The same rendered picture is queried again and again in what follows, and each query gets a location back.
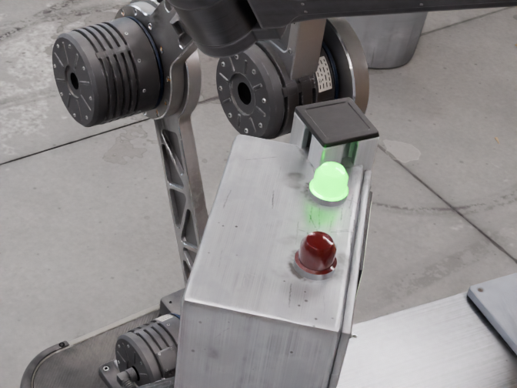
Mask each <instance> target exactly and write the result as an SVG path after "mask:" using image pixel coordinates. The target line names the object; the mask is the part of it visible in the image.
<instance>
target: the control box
mask: <svg viewBox="0 0 517 388"><path fill-rule="evenodd" d="M309 149H310V148H309V147H305V148H304V149H300V148H299V147H298V146H297V145H293V144H288V143H284V142H277V141H273V140H269V139H261V138H257V137H253V136H249V135H237V136H236V137H235V139H234V142H233V144H232V148H231V151H230V153H229V156H228V160H227V163H226V165H225V169H224V172H223V175H222V179H221V182H220V184H219V187H218V191H217V193H216V196H215V200H214V202H213V205H212V209H211V212H210V215H209V218H208V222H207V224H206V227H205V231H204V233H203V236H202V240H201V242H200V245H199V248H198V252H197V255H196V257H195V261H194V264H193V267H192V271H191V273H190V276H189V278H188V282H187V285H186V288H185V292H184V295H183V297H182V308H181V316H180V325H179V334H178V351H177V360H176V368H175V385H174V388H337V386H338V382H339V377H340V374H341V371H342V365H343V363H344V359H345V354H346V350H347V348H348V344H349V339H351V338H352V335H353V329H352V321H353V314H354V308H355V297H356V291H357V285H358V278H359V267H360V262H361V255H362V244H363V238H364V232H365V221H366V215H367V208H368V202H369V191H370V189H371V188H372V181H371V179H372V171H371V170H369V169H366V170H365V171H364V166H363V165H355V166H354V165H353V164H352V163H351V160H352V158H351V157H345V158H342V161H341V165H342V166H343V167H344V169H345V171H346V172H347V174H348V177H349V178H348V182H347V187H348V190H349V192H348V196H347V200H346V201H345V202H344V203H343V204H341V205H340V206H334V207H328V206H322V205H319V204H318V203H316V202H314V201H313V200H312V199H311V198H310V196H309V184H310V182H311V181H312V180H313V179H314V176H315V171H316V169H315V167H314V166H313V165H312V164H311V163H310V161H309V160H308V157H309ZM315 231H320V232H325V233H327V234H329V235H330V236H331V237H332V239H333V241H334V242H335V244H336V247H337V250H336V254H335V257H336V259H337V266H336V269H335V273H334V274H333V276H331V277H330V278H328V279H325V280H321V281H315V280H310V279H306V278H305V277H303V276H301V275H300V274H298V273H297V271H296V270H295V267H294V264H293V263H294V258H295V253H296V252H297V250H298V249H299V247H300V243H301V241H302V239H303V238H304V237H305V236H307V235H308V234H309V233H311V232H315Z"/></svg>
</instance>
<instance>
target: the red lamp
mask: <svg viewBox="0 0 517 388"><path fill-rule="evenodd" d="M336 250H337V247H336V244H335V242H334V241H333V239H332V237H331V236H330V235H329V234H327V233H325V232H320V231H315V232H311V233H309V234H308V235H307V236H305V237H304V238H303V239H302V241H301V243H300V247H299V249H298V250H297V252H296V253H295V258H294V263H293V264H294V267H295V270H296V271H297V273H298V274H300V275H301V276H303V277H305V278H306V279H310V280H315V281H321V280H325V279H328V278H330V277H331V276H333V274H334V273H335V269H336V266H337V259H336V257H335V254H336Z"/></svg>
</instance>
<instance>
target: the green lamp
mask: <svg viewBox="0 0 517 388"><path fill-rule="evenodd" d="M348 178H349V177H348V174H347V172H346V171H345V169H344V167H343V166H342V165H340V164H338V163H337V162H325V163H323V164H322V165H321V166H319V167H318V168H317V169H316V171H315V176H314V179H313V180H312V181H311V182H310V184H309V196H310V198H311V199H312V200H313V201H314V202H316V203H318V204H319V205H322V206H328V207H334V206H340V205H341V204H343V203H344V202H345V201H346V200H347V196H348V192H349V190H348V187H347V182H348Z"/></svg>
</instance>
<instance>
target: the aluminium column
mask: <svg viewBox="0 0 517 388"><path fill-rule="evenodd" d="M378 141H379V131H378V130H377V128H376V127H375V126H374V125H373V124H372V123H371V122H370V121H369V119H368V118H367V117H366V116H365V114H364V113H363V112H362V111H361V109H360V108H359V107H358V106H357V105H356V104H355V103H354V102H353V100H352V99H351V98H349V97H346V98H342V99H334V100H329V101H325V102H317V103H313V104H308V105H300V106H296V107H295V112H294V118H293V123H292V131H291V136H290V141H289V144H293V145H297V146H298V147H299V148H300V149H304V148H305V147H309V148H310V149H309V157H308V160H309V161H310V163H311V164H312V165H313V166H314V167H315V169H317V168H318V167H319V166H321V165H322V164H323V163H325V162H337V163H338V164H340V165H341V161H342V158H345V157H351V158H352V160H351V163H352V164H353V165H354V166H355V165H363V166H364V171H365V170H366V169H369V170H372V164H373V161H374V158H375V152H376V148H377V145H378Z"/></svg>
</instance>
